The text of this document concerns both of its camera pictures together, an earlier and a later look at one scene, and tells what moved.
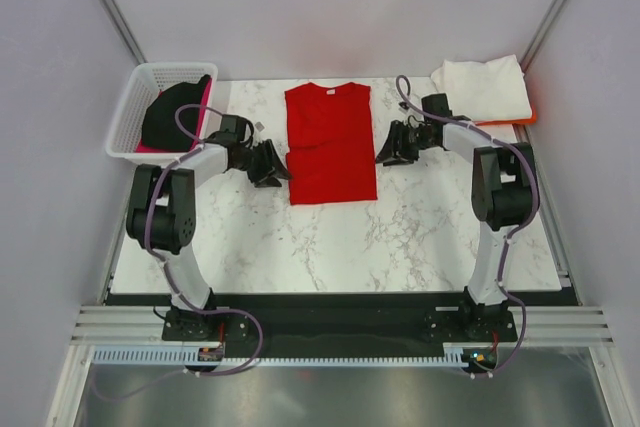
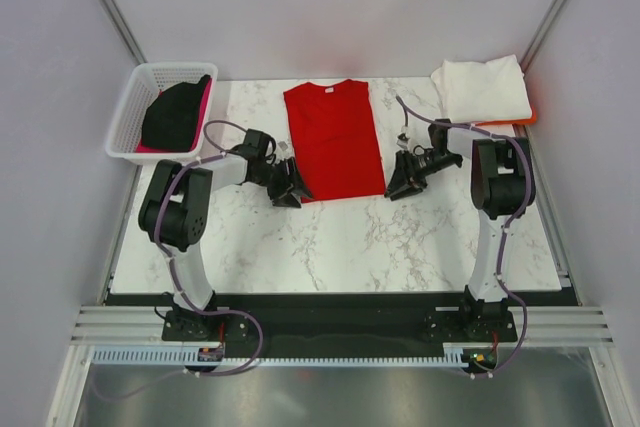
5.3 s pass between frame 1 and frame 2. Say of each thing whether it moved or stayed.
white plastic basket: stayed
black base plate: stayed
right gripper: moved
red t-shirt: stayed
